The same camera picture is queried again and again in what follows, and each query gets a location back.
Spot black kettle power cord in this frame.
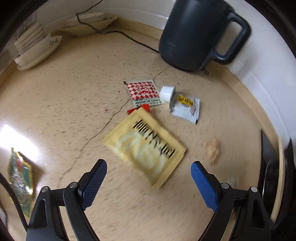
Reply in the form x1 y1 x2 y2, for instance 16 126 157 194
75 0 161 54

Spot small white creamer cup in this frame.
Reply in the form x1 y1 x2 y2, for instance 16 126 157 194
159 85 176 103

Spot stack of white bowls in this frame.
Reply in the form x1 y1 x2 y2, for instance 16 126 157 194
14 23 62 71

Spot yellow snack packet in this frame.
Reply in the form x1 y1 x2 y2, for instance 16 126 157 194
103 108 187 189

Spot wide white bowls by wall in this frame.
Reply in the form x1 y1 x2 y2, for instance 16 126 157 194
59 12 118 37

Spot white yellow sauce sachet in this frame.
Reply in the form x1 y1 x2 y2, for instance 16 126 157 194
170 93 200 124

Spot green gold seaweed packet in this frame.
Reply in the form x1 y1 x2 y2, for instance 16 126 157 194
8 148 34 218

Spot black electric kettle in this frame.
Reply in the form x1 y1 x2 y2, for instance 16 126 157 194
159 1 251 72

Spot red checkered sauce sachet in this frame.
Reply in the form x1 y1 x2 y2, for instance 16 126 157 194
124 80 165 108

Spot black induction cooktop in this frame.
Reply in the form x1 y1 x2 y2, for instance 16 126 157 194
257 129 295 223

